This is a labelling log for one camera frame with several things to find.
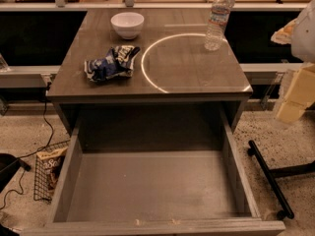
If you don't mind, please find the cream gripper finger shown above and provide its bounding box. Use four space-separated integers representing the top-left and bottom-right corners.
276 101 305 124
284 65 315 108

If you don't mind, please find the blue chip bag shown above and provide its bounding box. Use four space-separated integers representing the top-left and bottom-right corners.
84 45 140 83

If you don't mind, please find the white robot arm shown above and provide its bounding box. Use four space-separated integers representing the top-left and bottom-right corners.
271 0 315 124

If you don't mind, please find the grey cabinet with glossy top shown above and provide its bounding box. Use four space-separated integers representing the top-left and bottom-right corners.
48 8 252 130

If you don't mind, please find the open grey top drawer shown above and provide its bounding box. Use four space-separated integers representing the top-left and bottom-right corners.
23 105 285 236

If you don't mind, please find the brown snack bag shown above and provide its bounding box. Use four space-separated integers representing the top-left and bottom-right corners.
36 147 67 192

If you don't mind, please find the clear plastic water bottle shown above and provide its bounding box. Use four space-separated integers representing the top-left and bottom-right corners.
205 0 231 51

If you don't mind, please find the white ceramic bowl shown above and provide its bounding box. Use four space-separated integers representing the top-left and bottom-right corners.
110 12 145 39

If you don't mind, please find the black object at left edge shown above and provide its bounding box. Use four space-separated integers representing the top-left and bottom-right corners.
0 153 31 192

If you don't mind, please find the black wire basket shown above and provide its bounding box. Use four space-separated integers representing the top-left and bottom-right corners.
33 141 69 204

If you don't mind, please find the black power cable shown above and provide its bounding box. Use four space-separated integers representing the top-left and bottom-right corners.
0 81 56 210

